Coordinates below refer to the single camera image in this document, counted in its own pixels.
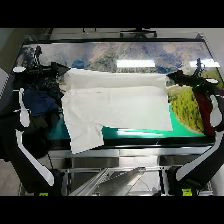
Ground silver frame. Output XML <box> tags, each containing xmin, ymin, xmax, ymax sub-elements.
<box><xmin>46</xmin><ymin>145</ymin><xmax>216</xmax><ymax>197</ymax></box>

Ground dark red garment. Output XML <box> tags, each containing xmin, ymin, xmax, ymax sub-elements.
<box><xmin>192</xmin><ymin>87</ymin><xmax>216</xmax><ymax>138</ymax></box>

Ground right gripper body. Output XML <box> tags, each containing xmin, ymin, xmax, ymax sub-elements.
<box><xmin>166</xmin><ymin>69</ymin><xmax>194</xmax><ymax>89</ymax></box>

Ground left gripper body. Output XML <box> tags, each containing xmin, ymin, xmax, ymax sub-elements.
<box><xmin>49</xmin><ymin>62</ymin><xmax>70</xmax><ymax>77</ymax></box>

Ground white shirt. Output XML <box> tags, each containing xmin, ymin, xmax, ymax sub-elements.
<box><xmin>60</xmin><ymin>67</ymin><xmax>175</xmax><ymax>155</ymax></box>

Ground blue garment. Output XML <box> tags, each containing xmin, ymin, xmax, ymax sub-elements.
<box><xmin>23</xmin><ymin>88</ymin><xmax>61</xmax><ymax>117</ymax></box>

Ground black garment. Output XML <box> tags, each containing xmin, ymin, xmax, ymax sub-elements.
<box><xmin>25</xmin><ymin>112</ymin><xmax>62</xmax><ymax>159</ymax></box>

